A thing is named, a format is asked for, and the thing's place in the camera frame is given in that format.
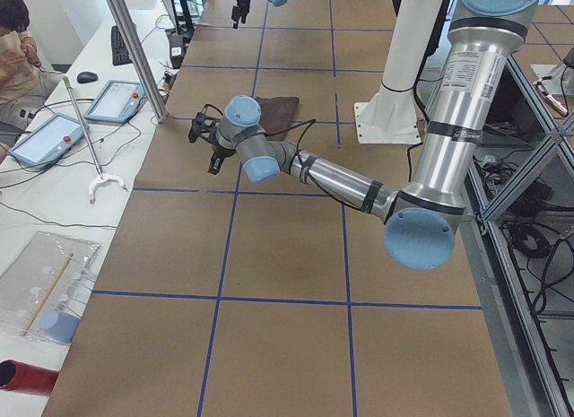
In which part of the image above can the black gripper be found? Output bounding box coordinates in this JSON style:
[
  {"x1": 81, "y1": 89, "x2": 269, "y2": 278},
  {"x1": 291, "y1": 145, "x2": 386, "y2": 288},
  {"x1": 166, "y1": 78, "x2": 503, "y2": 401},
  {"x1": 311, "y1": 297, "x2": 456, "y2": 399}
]
[
  {"x1": 231, "y1": 0, "x2": 251, "y2": 30},
  {"x1": 208, "y1": 142, "x2": 236, "y2": 174}
]

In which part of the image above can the dark brown t-shirt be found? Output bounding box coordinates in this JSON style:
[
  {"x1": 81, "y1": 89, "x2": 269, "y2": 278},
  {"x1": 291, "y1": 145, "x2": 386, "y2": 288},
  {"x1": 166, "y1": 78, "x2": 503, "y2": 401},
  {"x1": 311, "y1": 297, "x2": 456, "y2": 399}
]
[{"x1": 256, "y1": 96, "x2": 300, "y2": 141}]

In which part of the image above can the black box with label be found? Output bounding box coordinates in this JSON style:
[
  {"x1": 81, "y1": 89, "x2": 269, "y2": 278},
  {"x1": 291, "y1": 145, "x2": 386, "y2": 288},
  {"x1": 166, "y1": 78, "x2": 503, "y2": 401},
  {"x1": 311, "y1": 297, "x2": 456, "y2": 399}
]
[{"x1": 168, "y1": 32, "x2": 186, "y2": 69}]

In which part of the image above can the metal reacher grabber tool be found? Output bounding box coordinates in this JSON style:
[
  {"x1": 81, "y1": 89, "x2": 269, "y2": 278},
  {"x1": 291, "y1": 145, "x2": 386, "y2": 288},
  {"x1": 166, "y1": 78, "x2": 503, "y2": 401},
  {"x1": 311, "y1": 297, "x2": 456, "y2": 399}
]
[{"x1": 62, "y1": 76, "x2": 127, "y2": 204}]

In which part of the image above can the far blue teach pendant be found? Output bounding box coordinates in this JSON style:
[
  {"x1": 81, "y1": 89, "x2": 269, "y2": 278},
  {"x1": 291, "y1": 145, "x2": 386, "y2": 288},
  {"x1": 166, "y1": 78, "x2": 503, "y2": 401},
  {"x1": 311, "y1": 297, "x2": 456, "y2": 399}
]
[{"x1": 84, "y1": 80, "x2": 146, "y2": 125}]

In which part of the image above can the blue teach pendant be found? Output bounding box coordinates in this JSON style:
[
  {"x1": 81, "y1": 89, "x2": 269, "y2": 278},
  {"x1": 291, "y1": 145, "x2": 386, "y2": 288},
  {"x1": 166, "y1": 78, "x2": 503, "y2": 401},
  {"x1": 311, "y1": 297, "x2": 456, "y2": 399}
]
[
  {"x1": 8, "y1": 114, "x2": 83, "y2": 169},
  {"x1": 84, "y1": 80, "x2": 146, "y2": 125}
]

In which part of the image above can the black keyboard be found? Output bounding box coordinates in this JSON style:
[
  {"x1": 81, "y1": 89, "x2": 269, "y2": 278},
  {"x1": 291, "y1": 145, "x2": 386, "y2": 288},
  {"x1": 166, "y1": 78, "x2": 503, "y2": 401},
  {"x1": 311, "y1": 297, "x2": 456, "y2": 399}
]
[{"x1": 110, "y1": 25, "x2": 132, "y2": 66}]

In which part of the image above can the brown paper table cover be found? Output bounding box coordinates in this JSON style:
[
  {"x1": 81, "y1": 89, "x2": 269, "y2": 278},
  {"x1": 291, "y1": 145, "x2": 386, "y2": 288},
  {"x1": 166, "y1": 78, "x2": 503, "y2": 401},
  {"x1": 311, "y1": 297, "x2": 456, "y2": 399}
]
[{"x1": 45, "y1": 0, "x2": 511, "y2": 416}]

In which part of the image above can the black computer mouse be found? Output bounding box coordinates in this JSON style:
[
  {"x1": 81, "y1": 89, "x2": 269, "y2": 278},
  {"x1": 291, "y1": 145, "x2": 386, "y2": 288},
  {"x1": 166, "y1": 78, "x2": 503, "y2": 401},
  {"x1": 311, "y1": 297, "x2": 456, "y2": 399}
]
[{"x1": 76, "y1": 71, "x2": 99, "y2": 84}]

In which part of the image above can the near blue teach pendant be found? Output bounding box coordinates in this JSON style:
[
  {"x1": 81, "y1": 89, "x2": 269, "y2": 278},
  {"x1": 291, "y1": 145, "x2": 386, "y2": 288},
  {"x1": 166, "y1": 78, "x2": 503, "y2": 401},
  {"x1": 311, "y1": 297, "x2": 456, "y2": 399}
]
[{"x1": 8, "y1": 114, "x2": 83, "y2": 169}]

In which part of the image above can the wooden stick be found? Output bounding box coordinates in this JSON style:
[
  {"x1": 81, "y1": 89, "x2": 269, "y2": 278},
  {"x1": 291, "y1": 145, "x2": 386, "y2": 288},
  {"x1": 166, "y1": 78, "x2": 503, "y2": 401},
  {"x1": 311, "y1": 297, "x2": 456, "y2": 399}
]
[{"x1": 20, "y1": 253, "x2": 74, "y2": 337}]

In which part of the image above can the seated person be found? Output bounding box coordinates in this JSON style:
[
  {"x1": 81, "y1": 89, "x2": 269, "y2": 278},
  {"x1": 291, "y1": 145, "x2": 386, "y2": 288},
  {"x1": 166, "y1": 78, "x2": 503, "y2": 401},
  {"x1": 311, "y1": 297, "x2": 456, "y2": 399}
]
[{"x1": 1, "y1": 0, "x2": 62, "y2": 131}]

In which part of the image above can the clear plastic bag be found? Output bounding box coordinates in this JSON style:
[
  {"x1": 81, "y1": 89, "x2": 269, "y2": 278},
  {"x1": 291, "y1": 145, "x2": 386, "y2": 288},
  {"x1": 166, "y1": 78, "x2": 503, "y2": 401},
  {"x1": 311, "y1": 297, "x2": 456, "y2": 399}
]
[{"x1": 1, "y1": 232, "x2": 100, "y2": 344}]

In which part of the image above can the blue plastic cup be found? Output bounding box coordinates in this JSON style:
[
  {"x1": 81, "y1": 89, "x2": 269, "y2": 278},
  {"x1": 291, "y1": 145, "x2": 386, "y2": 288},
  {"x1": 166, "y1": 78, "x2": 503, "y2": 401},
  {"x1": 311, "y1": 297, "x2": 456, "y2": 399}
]
[{"x1": 40, "y1": 310, "x2": 81, "y2": 344}]

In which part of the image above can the red cylinder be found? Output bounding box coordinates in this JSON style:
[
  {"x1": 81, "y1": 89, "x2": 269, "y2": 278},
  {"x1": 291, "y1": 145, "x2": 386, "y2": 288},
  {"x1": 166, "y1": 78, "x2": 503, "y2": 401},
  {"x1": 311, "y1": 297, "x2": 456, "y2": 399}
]
[{"x1": 1, "y1": 360, "x2": 59, "y2": 396}]

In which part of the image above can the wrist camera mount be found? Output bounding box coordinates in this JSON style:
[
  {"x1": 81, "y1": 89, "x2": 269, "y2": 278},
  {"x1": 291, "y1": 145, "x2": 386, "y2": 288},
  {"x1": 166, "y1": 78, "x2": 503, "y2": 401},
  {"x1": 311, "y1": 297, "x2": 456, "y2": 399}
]
[{"x1": 188, "y1": 103, "x2": 223, "y2": 143}]

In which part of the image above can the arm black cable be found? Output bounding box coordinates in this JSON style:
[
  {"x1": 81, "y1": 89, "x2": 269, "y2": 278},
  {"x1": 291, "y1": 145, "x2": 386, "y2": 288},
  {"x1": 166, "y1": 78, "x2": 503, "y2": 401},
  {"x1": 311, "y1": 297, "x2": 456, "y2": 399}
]
[{"x1": 264, "y1": 117, "x2": 317, "y2": 158}]

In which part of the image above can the aluminium frame post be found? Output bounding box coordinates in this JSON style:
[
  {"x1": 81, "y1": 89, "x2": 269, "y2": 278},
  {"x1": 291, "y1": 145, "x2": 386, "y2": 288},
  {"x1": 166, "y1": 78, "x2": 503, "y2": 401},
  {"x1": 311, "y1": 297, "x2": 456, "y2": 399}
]
[{"x1": 106, "y1": 0, "x2": 168, "y2": 123}]

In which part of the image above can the white pedestal column base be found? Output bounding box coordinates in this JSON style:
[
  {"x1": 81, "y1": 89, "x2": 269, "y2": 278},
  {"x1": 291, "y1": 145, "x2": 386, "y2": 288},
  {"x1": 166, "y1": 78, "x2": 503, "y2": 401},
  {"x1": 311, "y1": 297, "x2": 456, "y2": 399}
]
[{"x1": 354, "y1": 0, "x2": 450, "y2": 145}]

